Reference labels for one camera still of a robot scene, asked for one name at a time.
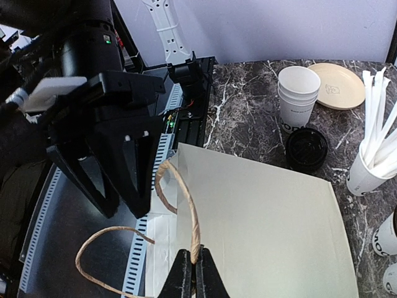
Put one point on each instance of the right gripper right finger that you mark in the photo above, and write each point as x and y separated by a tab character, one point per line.
208	280

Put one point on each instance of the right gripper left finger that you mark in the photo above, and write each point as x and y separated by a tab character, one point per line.
178	283

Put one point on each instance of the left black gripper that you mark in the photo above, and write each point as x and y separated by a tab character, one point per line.
111	114

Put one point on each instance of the brown paper bag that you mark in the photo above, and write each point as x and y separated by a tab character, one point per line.
271	232

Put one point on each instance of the stack of black lids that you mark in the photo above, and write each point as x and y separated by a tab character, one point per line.
306	150

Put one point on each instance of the white paper coffee cup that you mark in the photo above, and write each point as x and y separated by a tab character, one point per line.
384	238

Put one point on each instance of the stack of white paper cups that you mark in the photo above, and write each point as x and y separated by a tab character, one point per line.
298	89

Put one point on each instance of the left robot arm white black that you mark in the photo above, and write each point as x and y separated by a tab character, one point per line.
72	42

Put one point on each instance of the white cup holding straws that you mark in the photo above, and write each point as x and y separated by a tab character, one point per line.
360	179

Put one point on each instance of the bundle of wrapped white straws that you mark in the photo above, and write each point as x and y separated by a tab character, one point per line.
378	149

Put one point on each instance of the beige paper plate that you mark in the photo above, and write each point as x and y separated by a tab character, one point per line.
340	89

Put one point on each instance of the white slotted cable duct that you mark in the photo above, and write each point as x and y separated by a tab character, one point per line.
74	251

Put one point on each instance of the black front rail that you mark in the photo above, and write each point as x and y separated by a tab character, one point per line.
191	122

